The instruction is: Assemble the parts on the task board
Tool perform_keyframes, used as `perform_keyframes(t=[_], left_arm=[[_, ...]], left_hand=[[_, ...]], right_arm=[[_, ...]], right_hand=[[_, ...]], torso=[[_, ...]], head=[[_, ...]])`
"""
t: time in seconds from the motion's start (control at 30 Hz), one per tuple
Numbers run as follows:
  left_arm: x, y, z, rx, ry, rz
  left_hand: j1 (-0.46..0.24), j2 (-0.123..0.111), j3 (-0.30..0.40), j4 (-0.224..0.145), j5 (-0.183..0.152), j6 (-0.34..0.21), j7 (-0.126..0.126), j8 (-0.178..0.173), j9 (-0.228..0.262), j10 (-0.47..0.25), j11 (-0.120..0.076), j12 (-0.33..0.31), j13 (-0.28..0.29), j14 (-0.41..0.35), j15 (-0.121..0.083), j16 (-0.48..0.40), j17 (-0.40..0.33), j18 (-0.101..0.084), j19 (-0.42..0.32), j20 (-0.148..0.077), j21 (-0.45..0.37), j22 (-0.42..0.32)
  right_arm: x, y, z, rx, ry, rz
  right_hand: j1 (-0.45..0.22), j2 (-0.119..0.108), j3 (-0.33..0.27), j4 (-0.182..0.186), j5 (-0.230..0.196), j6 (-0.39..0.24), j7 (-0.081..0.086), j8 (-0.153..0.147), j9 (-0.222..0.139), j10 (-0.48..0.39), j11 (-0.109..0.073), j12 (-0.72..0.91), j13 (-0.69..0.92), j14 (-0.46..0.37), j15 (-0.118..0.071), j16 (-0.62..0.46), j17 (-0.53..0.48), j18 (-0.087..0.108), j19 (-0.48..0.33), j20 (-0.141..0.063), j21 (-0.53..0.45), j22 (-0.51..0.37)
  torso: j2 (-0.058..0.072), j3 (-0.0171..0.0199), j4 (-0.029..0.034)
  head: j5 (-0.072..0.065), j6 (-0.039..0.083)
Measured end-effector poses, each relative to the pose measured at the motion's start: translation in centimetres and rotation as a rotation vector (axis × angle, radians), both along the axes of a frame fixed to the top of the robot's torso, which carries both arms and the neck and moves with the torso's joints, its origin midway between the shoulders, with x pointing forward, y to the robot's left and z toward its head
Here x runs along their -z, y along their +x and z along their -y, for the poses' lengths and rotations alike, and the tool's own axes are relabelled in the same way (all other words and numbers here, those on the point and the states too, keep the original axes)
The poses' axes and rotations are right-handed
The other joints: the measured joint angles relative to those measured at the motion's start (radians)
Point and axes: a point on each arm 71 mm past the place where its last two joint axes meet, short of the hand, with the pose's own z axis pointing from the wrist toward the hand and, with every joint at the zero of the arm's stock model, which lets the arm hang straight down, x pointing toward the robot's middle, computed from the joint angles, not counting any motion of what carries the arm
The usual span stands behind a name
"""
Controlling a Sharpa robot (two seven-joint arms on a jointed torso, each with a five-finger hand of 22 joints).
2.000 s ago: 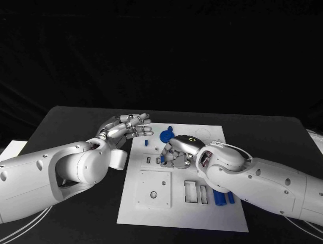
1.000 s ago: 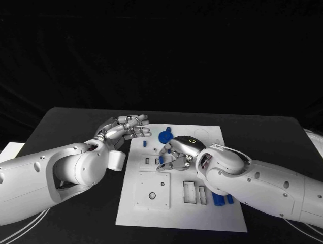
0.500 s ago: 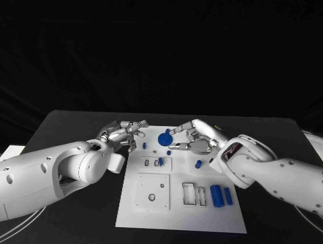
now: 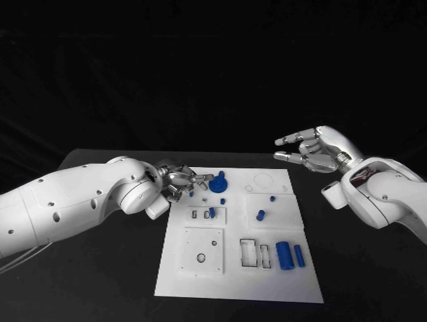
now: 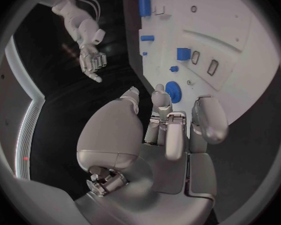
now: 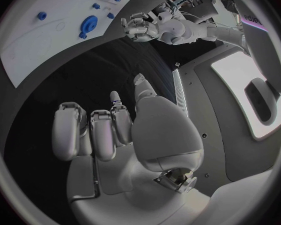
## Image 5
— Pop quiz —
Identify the blue gear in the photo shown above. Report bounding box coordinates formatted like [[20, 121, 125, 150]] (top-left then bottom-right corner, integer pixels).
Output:
[[164, 81, 183, 104]]

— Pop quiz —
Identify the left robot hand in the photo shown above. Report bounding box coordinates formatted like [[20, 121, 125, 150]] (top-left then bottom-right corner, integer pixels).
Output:
[[73, 83, 230, 225]]

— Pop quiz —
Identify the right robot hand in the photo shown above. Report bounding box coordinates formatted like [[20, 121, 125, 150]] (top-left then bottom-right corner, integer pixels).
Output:
[[78, 43, 108, 84]]

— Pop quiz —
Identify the large blue cylinder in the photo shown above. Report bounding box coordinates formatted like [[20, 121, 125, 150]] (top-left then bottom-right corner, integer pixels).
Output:
[[138, 0, 152, 18]]

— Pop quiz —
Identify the white task board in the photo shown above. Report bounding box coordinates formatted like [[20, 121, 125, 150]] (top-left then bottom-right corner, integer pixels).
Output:
[[121, 0, 281, 126]]

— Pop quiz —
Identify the white cable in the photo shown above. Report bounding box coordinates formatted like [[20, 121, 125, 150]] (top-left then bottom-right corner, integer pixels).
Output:
[[75, 0, 102, 23]]

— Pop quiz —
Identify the blue block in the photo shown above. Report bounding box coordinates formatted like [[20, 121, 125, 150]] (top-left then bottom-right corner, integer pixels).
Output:
[[176, 47, 192, 61]]

